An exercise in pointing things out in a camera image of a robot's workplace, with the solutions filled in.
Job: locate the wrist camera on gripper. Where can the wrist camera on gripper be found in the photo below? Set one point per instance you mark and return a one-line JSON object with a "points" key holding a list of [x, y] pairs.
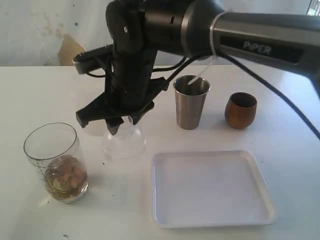
{"points": [[88, 61]]}

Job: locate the white rectangular tray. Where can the white rectangular tray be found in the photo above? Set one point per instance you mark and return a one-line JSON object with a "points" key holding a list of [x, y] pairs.
{"points": [[209, 189]]}

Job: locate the stainless steel cup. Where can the stainless steel cup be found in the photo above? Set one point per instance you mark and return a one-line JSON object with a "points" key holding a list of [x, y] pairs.
{"points": [[190, 96]]}

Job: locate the white zip tie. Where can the white zip tie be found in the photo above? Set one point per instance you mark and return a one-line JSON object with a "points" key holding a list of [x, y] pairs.
{"points": [[211, 52]]}

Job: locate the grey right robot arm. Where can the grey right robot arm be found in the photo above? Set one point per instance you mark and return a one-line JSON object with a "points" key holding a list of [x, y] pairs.
{"points": [[194, 29]]}

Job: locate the clear plastic dome lid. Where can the clear plastic dome lid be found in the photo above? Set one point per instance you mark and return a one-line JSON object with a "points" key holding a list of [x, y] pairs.
{"points": [[127, 143]]}

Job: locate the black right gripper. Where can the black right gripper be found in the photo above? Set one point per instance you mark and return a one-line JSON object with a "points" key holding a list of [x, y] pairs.
{"points": [[129, 91]]}

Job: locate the clear plastic measuring cup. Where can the clear plastic measuring cup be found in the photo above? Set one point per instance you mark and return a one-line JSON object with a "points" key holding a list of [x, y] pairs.
{"points": [[54, 150]]}

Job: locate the brown wooden bowl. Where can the brown wooden bowl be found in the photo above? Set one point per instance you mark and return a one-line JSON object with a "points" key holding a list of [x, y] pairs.
{"points": [[240, 110]]}

